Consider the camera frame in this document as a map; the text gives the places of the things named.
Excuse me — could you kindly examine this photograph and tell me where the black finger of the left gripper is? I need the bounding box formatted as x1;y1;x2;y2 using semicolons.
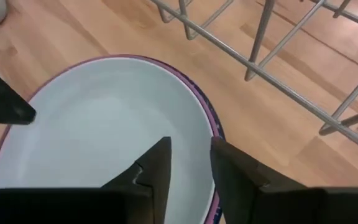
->
0;58;37;126

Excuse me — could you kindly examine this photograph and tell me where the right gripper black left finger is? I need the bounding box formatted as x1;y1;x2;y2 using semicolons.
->
101;136;172;224

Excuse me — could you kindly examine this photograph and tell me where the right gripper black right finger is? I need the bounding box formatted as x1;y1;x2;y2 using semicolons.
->
209;136;323;224

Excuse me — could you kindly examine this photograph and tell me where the light blue plate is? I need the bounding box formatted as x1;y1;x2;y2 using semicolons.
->
0;57;216;224

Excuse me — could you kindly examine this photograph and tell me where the grey wire dish rack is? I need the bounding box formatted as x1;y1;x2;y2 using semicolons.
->
149;0;358;158

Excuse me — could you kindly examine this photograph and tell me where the purple plate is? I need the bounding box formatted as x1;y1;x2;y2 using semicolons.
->
0;54;223;224

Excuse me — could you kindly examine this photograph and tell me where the blue patterned plate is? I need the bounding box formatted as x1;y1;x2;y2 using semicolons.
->
194;83;227;224

